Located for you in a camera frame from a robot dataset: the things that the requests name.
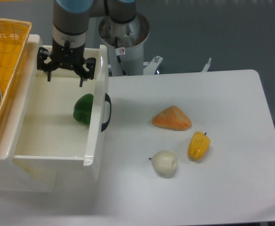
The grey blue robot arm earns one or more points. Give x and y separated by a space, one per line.
70 25

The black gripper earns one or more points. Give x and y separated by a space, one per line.
67 58

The upper white drawer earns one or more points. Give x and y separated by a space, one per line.
50 138

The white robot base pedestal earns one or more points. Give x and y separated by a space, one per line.
128 56

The white metal bracket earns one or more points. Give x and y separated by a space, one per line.
207 65

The white drawer cabinet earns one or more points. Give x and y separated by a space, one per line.
14 175

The yellow plastic basket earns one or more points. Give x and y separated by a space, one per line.
13 37

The green pepper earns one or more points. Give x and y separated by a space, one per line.
83 109

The yellow pepper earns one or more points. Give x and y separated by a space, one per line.
198 146

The black drawer handle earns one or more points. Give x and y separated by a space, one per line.
107 112

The orange triangular bread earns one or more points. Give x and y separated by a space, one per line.
172 118

